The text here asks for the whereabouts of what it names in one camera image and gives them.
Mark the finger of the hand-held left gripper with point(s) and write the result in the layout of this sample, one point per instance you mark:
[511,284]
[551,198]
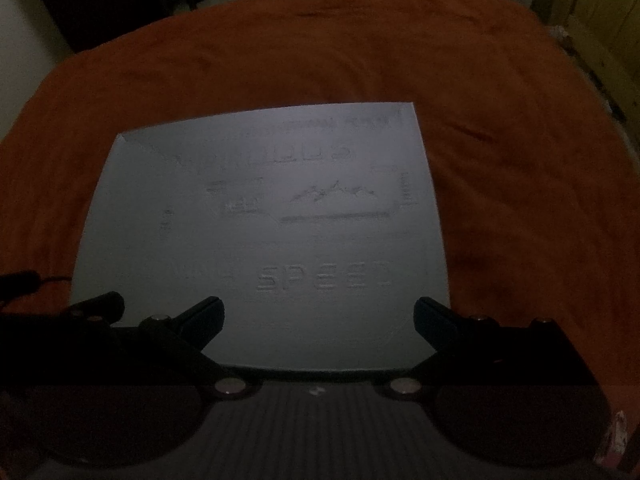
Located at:
[107,305]

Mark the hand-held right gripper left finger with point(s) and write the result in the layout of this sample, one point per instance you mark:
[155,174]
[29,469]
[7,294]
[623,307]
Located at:
[207,317]

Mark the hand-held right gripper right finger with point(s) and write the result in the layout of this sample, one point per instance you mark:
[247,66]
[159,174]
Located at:
[432,317]

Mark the white box lid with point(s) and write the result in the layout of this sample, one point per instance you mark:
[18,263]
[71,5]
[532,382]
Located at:
[300,250]

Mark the red blanket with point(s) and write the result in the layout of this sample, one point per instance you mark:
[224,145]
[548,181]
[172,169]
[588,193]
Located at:
[500,185]

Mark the dark wardrobe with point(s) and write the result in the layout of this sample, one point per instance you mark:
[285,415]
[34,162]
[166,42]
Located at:
[100,0]

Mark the yellow wooden cabinet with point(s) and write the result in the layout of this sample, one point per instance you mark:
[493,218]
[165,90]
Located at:
[600,20]

